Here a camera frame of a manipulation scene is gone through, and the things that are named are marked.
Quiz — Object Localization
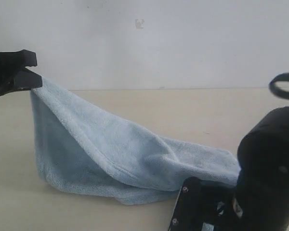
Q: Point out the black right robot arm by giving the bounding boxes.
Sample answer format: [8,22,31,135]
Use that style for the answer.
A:
[169,106,289,231]

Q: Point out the light blue fluffy towel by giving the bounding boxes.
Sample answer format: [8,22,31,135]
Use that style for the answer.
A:
[30,79,240,205]

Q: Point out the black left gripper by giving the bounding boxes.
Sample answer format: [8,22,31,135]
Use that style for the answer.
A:
[0,50,42,96]

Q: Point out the black cable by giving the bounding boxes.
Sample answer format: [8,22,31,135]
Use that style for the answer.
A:
[269,72,289,101]

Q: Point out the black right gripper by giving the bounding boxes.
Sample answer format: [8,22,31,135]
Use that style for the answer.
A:
[168,177,239,231]

